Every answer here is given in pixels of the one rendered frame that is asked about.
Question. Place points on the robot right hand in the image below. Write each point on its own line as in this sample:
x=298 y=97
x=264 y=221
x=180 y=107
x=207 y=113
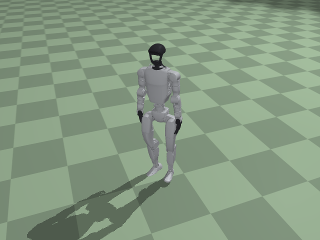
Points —
x=140 y=114

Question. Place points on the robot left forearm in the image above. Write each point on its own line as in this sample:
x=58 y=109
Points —
x=177 y=109

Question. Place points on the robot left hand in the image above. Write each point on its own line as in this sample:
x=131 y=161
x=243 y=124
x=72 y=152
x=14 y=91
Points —
x=178 y=126

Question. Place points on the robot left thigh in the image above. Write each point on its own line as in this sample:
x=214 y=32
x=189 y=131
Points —
x=170 y=128

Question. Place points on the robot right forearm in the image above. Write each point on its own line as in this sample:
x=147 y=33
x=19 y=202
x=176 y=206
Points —
x=140 y=103

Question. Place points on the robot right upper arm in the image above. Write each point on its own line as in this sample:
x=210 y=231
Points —
x=141 y=81

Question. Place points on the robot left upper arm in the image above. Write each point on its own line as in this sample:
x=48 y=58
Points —
x=174 y=77

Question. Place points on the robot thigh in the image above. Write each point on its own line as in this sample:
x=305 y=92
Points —
x=170 y=128
x=148 y=130

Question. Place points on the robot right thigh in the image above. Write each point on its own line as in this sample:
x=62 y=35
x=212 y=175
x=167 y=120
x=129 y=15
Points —
x=148 y=130

